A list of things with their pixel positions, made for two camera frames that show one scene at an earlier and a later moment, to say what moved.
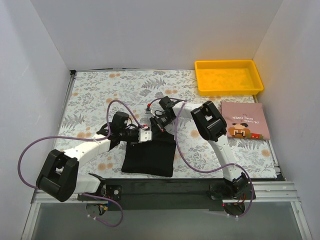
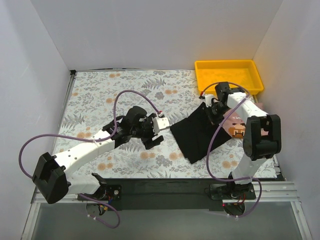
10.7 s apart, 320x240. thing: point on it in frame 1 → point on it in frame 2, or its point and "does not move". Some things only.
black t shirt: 155,157 → 195,135
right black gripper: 155,122 → 208,113
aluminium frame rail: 266,191 does not move
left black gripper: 136,135 → 151,131
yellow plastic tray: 227,77 does not move
